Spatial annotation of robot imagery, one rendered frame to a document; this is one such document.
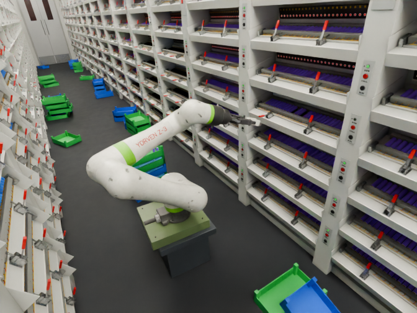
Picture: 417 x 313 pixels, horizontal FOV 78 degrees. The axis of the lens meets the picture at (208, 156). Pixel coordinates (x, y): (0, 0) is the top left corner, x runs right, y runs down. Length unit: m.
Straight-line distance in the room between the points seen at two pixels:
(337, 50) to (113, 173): 0.95
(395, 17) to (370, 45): 0.10
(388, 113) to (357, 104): 0.11
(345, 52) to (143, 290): 1.49
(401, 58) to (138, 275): 1.58
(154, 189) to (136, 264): 0.81
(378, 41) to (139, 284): 1.57
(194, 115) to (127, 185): 0.42
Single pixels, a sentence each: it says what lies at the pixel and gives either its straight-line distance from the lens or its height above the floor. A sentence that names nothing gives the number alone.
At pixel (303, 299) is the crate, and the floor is 0.09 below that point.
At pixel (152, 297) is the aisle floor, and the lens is 1.59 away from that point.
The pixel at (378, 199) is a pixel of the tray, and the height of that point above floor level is 0.57.
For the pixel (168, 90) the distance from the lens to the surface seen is 2.82.
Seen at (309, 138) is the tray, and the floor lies 0.75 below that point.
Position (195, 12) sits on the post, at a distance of 2.14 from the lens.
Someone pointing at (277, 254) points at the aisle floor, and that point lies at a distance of 1.72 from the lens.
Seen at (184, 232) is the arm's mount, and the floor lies 0.32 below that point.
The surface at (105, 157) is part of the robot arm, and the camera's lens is 1.08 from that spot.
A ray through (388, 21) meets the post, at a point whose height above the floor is 1.25.
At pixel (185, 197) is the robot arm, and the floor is 0.61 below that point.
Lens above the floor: 1.31
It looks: 30 degrees down
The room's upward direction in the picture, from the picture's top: 4 degrees counter-clockwise
